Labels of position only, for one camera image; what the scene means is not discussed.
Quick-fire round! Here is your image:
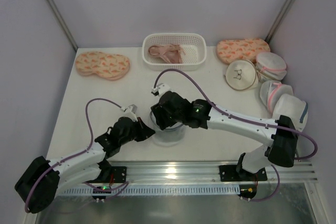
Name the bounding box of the white mesh bag blue trim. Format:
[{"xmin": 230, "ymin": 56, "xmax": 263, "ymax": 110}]
[{"xmin": 149, "ymin": 112, "xmax": 185, "ymax": 147}]

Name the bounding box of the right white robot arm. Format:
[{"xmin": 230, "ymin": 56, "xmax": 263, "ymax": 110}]
[{"xmin": 151, "ymin": 91, "xmax": 298, "ymax": 181}]

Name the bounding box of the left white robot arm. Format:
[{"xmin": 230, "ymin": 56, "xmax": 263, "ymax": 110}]
[{"xmin": 14, "ymin": 116, "xmax": 155, "ymax": 214}]

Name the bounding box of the pink bra in basket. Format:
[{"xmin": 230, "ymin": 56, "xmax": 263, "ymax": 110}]
[{"xmin": 148, "ymin": 44, "xmax": 186, "ymax": 64}]

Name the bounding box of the left peach patterned bra case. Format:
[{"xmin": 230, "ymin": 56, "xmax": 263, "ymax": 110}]
[{"xmin": 75, "ymin": 51, "xmax": 130, "ymax": 81}]

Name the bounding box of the peach patterned bra case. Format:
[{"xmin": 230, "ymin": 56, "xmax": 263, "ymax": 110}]
[
  {"xmin": 75, "ymin": 51, "xmax": 130, "ymax": 81},
  {"xmin": 216, "ymin": 38, "xmax": 270, "ymax": 65}
]

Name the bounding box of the cream laundry bag beige trim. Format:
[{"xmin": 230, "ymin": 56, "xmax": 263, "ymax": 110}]
[{"xmin": 224, "ymin": 60, "xmax": 259, "ymax": 91}]

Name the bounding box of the right peach patterned bra case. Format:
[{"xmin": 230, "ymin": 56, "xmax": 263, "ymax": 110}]
[{"xmin": 216, "ymin": 38, "xmax": 270, "ymax": 65}]

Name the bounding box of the white mesh bag pink trim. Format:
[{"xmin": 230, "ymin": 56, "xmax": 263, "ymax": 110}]
[{"xmin": 259, "ymin": 80, "xmax": 293, "ymax": 113}]

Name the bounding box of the white mesh bag pink zipper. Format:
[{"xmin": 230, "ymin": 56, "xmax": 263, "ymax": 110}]
[{"xmin": 256, "ymin": 52, "xmax": 287, "ymax": 82}]

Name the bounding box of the large white bag blue trim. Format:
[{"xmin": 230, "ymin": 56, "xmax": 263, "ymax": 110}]
[{"xmin": 272, "ymin": 94, "xmax": 309, "ymax": 132}]

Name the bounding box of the white plastic basket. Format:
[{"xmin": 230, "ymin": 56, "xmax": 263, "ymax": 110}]
[{"xmin": 142, "ymin": 33, "xmax": 207, "ymax": 71}]

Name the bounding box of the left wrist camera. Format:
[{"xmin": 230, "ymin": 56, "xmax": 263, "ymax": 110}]
[{"xmin": 120, "ymin": 104, "xmax": 138, "ymax": 122}]

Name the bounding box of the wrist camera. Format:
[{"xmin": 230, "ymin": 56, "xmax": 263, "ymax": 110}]
[
  {"xmin": 151, "ymin": 83, "xmax": 171, "ymax": 97},
  {"xmin": 120, "ymin": 104, "xmax": 138, "ymax": 122}
]

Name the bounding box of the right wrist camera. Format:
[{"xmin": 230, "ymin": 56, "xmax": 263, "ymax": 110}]
[{"xmin": 151, "ymin": 83, "xmax": 171, "ymax": 97}]

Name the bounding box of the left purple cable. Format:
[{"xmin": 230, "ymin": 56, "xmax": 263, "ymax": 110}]
[{"xmin": 25, "ymin": 98, "xmax": 129, "ymax": 214}]

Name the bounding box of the aluminium mounting rail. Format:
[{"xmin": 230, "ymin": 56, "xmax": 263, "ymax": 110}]
[{"xmin": 110, "ymin": 161, "xmax": 318, "ymax": 184}]

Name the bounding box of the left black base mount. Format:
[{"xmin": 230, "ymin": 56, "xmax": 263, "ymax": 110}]
[{"xmin": 87, "ymin": 160, "xmax": 127, "ymax": 184}]

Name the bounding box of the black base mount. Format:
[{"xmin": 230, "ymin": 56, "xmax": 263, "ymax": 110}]
[
  {"xmin": 87, "ymin": 160, "xmax": 127, "ymax": 184},
  {"xmin": 218, "ymin": 165, "xmax": 268, "ymax": 182}
]

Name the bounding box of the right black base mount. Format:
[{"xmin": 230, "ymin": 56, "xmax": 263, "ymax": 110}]
[{"xmin": 218, "ymin": 165, "xmax": 268, "ymax": 182}]

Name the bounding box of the white slotted cable duct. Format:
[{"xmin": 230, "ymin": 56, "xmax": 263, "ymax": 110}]
[{"xmin": 60, "ymin": 184, "xmax": 240, "ymax": 197}]

